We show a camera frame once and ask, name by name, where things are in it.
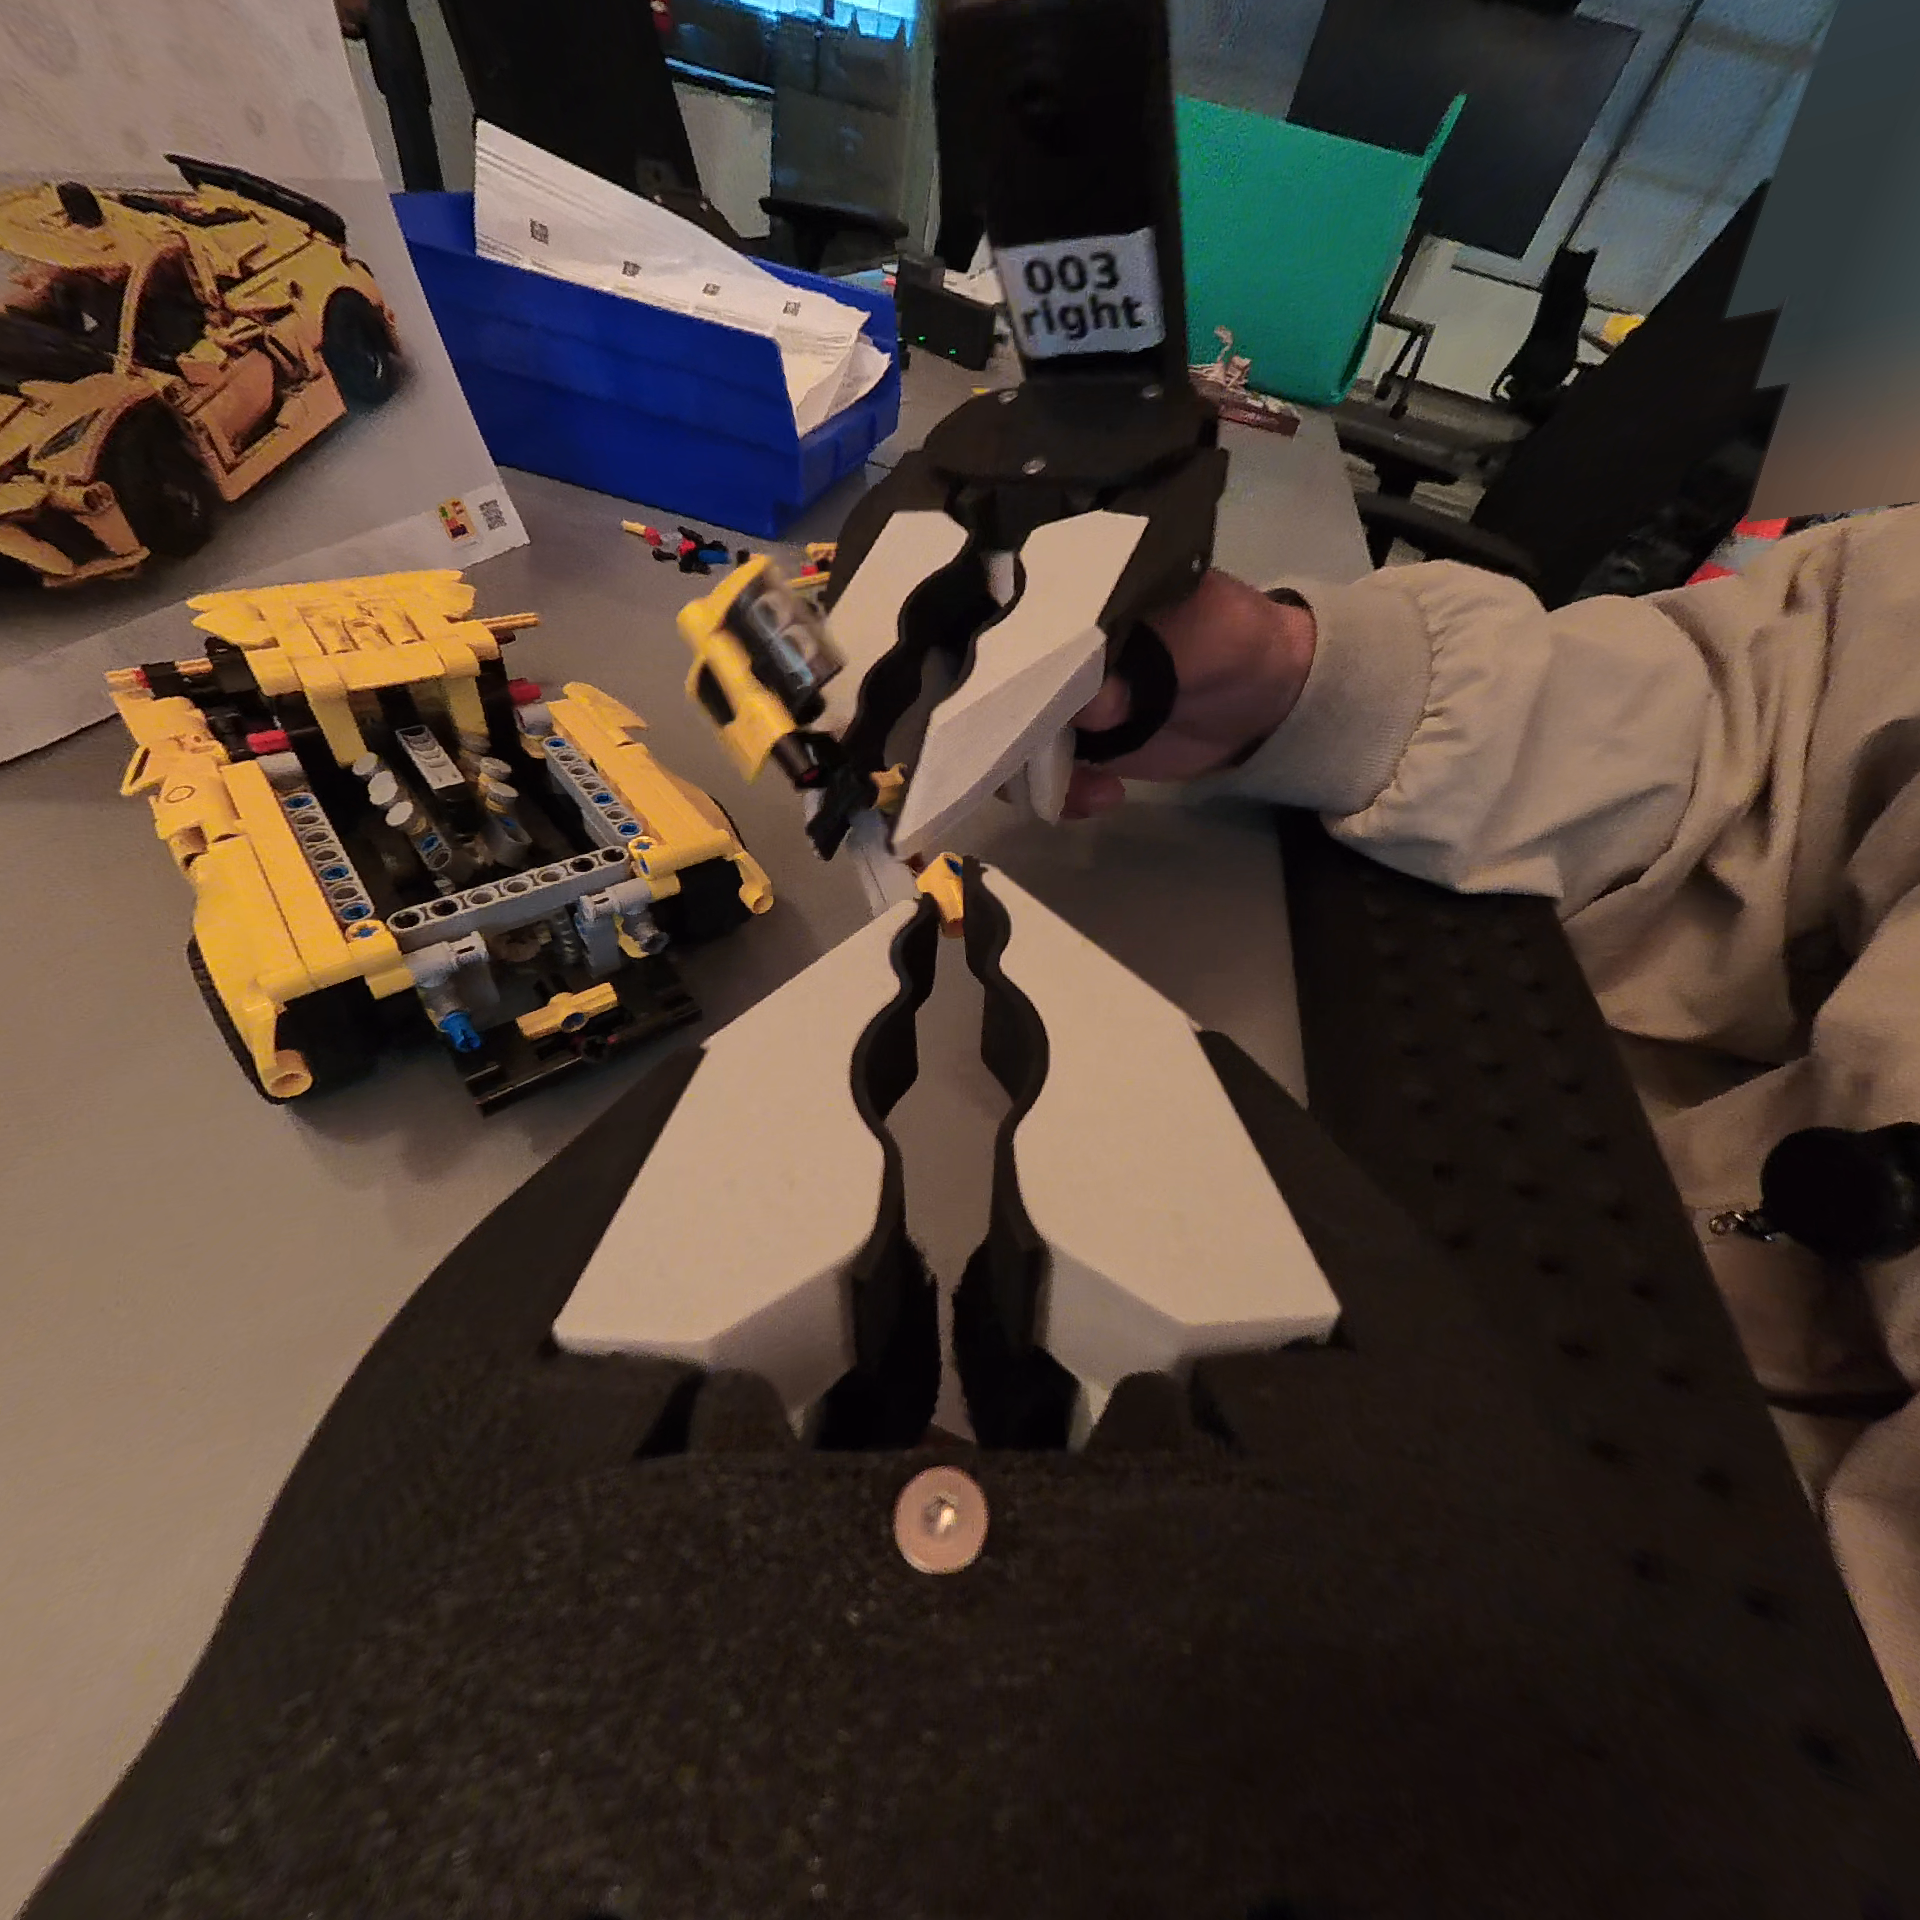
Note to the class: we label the person's right forearm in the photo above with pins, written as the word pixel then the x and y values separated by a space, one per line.
pixel 1622 751

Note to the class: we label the red and black brick pins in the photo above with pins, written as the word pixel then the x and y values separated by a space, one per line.
pixel 681 541

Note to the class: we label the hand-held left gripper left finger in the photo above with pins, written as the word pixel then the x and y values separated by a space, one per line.
pixel 720 1201

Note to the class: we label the white paper sheets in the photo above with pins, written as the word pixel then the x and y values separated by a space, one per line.
pixel 645 255

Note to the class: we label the black display panel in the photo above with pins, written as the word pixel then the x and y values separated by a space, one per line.
pixel 570 90

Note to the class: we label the car picture poster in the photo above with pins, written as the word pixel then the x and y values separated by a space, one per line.
pixel 225 300

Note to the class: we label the person's beige jacket torso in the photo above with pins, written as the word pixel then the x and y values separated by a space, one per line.
pixel 1861 1424

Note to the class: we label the black monitor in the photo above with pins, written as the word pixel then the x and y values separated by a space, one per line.
pixel 1470 105

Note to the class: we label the blue storage bin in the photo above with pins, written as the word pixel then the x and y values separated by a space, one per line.
pixel 630 389

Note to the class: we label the black perforated edge pad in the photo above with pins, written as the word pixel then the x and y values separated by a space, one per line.
pixel 1501 1125

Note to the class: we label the person's right hand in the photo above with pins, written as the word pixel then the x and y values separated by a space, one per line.
pixel 1231 674

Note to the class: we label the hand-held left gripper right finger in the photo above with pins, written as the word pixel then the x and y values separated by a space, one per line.
pixel 1171 1201

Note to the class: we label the green folding board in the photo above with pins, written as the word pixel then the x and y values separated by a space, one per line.
pixel 1289 240

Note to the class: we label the small yellow brick assembly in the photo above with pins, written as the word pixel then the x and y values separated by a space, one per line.
pixel 734 660

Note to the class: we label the yellow toy brick car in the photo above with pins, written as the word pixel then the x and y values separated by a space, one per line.
pixel 299 751

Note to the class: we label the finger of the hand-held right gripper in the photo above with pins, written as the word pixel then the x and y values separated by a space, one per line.
pixel 1035 660
pixel 891 586

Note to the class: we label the black office chair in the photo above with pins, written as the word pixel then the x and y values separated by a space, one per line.
pixel 1635 434

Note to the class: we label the black electronic box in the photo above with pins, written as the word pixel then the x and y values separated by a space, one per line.
pixel 944 315

